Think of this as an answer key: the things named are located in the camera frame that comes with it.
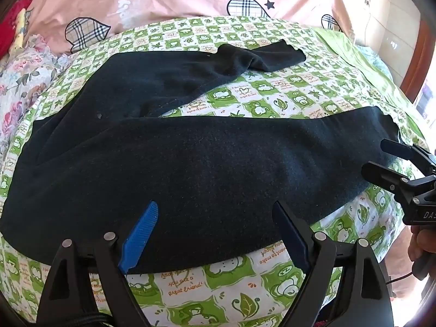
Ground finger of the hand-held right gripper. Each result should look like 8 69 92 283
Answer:
362 162 414 198
381 139 436 178

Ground red cloth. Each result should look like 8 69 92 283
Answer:
0 0 35 58

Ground plain green cloth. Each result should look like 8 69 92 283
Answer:
313 27 414 116

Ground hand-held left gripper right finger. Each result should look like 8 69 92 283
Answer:
272 200 396 327

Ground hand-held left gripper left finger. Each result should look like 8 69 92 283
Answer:
36 201 159 327

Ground floral pillow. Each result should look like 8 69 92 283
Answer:
0 34 70 154

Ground black pants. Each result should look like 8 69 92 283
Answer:
0 40 404 275

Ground green checkered bed sheet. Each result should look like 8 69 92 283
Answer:
0 15 430 327

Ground light blue cloth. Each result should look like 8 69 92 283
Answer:
361 45 390 79

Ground person's right hand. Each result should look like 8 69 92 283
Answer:
407 225 429 264

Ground black cable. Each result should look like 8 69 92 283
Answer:
388 269 416 285

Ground wooden frame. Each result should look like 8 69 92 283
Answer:
402 17 436 104

